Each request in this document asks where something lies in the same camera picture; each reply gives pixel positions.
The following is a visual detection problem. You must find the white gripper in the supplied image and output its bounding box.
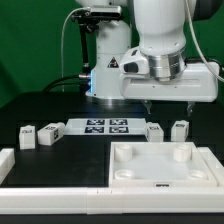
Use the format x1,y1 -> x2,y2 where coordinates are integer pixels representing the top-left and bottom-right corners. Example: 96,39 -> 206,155
120,63 -> 218,116

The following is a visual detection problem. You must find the white square tabletop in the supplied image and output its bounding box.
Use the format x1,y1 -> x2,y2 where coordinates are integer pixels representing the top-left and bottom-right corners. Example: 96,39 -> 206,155
109,142 -> 218,188

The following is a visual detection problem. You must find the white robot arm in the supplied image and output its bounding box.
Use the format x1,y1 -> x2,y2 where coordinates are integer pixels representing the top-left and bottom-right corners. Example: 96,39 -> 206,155
76,0 -> 223,106

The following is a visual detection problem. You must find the white U-shaped fence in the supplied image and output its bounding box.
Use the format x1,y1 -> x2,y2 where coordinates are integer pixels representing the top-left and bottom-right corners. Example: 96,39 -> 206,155
0,147 -> 224,214

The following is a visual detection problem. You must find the black cable bundle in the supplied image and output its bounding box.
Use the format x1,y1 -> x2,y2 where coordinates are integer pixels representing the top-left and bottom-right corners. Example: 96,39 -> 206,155
41,74 -> 92,94

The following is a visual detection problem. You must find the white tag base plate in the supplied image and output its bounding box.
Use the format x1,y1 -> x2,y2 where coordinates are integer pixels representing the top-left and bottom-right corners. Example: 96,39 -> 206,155
65,118 -> 146,135

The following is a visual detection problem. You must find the black camera stand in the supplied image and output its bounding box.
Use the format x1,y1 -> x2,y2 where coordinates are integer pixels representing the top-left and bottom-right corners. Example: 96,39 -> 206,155
71,5 -> 122,74

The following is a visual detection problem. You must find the white cable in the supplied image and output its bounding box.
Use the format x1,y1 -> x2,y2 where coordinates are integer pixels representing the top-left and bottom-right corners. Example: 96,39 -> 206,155
60,6 -> 92,94

